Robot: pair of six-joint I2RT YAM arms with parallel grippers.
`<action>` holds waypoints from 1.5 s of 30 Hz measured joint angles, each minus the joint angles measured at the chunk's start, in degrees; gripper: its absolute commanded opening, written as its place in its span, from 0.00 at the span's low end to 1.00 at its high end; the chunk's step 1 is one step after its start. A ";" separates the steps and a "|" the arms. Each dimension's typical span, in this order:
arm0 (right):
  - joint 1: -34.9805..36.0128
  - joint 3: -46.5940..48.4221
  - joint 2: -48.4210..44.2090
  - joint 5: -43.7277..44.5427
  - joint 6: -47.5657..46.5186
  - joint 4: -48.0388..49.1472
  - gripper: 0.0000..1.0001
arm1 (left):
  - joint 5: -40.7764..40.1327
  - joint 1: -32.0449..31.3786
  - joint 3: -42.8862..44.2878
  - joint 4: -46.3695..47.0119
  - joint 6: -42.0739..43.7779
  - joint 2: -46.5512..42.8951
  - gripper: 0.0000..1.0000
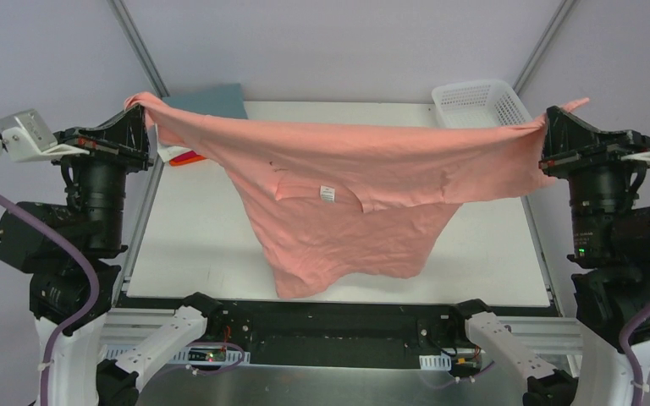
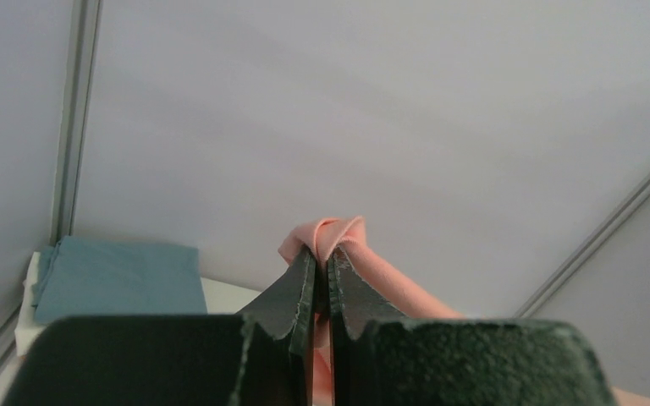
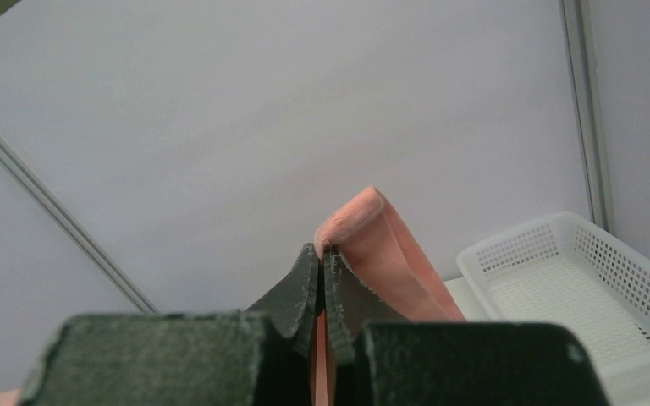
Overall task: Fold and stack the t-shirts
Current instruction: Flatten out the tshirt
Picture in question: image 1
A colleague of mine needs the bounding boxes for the salmon pink t-shirt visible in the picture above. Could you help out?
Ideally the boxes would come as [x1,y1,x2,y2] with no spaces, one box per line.
[123,91,591,300]

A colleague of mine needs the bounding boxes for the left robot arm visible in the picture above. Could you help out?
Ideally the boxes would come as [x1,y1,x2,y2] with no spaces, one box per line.
[0,105,224,405]

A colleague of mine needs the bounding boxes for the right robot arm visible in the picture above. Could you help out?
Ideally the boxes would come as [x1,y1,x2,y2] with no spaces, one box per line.
[446,107,650,405]

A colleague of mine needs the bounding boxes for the folded white t-shirt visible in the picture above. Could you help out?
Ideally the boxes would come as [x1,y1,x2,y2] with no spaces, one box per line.
[155,125,191,162]

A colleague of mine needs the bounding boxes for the folded orange t-shirt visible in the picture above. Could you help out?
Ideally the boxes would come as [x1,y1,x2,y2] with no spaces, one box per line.
[169,155,206,167]

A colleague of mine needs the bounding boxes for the folded magenta t-shirt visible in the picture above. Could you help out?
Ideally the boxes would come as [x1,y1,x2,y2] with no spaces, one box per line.
[180,151,205,161]

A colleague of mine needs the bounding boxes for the white plastic basket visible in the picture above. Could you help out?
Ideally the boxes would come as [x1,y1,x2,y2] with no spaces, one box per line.
[431,79,532,129]

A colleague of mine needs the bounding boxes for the folded blue-grey t-shirt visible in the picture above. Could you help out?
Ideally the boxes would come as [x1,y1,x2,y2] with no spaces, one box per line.
[163,83,248,119]

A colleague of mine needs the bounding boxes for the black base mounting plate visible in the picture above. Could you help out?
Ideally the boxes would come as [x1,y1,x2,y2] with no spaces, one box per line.
[200,299,490,370]

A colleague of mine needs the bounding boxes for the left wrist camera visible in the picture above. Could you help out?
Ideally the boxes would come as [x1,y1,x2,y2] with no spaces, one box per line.
[0,109,89,163]

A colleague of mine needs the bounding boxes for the aluminium corner post left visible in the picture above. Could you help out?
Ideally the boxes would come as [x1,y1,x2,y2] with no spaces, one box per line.
[107,0,170,96]

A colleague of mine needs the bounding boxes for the aluminium corner post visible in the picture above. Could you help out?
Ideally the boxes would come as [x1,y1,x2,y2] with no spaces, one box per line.
[512,0,578,95]
[107,0,170,96]

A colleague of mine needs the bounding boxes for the aluminium corner post right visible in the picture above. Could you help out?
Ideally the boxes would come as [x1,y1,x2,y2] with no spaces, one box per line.
[512,0,578,95]

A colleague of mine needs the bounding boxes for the left white slotted duct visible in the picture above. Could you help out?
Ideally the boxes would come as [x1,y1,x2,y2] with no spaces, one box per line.
[103,345,251,366]

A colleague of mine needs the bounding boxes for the white slotted duct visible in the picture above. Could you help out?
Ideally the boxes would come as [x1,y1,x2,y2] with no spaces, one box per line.
[103,345,251,366]
[419,353,452,371]

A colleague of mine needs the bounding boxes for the right white slotted duct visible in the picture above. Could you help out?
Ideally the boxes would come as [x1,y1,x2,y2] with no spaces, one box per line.
[419,353,452,371]

